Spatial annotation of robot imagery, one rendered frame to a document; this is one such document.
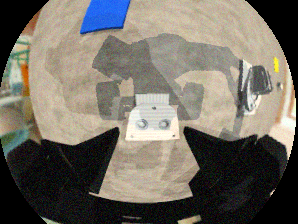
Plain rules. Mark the blue flat plate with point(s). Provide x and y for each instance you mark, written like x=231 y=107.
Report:
x=104 y=15

